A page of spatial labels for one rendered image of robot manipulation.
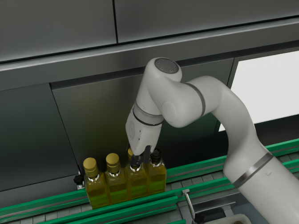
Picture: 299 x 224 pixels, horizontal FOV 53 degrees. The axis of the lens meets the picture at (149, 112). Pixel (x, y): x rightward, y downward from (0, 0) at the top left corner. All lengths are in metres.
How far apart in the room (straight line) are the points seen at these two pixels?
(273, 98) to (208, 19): 0.41
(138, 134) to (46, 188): 0.52
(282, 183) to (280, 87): 0.55
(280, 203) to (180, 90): 0.24
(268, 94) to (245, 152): 0.52
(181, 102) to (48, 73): 0.33
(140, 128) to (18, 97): 0.32
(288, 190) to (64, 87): 0.52
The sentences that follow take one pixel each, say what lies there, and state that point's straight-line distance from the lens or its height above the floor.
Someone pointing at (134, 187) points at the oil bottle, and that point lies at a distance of 0.88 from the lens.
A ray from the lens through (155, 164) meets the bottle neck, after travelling 0.83.
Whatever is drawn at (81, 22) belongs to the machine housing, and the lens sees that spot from 0.67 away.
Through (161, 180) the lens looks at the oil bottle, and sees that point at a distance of 0.89.
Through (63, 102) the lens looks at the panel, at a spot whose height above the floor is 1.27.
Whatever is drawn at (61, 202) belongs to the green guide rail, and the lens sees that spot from 1.02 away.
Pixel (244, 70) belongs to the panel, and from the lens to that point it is 0.88.
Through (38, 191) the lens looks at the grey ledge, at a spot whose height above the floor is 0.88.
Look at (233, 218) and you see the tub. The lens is 1.09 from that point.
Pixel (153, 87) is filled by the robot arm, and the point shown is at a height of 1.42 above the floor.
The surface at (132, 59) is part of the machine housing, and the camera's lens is 0.72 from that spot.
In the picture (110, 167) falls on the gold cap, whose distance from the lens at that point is 0.79.
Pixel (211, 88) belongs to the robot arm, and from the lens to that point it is 0.58.
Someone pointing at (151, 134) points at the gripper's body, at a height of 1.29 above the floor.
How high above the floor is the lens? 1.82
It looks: 49 degrees down
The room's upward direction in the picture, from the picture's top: straight up
